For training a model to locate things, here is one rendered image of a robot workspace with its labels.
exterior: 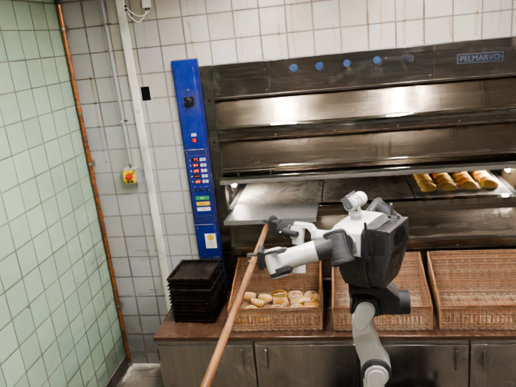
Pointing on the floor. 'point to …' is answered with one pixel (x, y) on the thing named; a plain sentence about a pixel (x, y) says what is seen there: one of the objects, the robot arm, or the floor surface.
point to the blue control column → (187, 115)
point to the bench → (332, 355)
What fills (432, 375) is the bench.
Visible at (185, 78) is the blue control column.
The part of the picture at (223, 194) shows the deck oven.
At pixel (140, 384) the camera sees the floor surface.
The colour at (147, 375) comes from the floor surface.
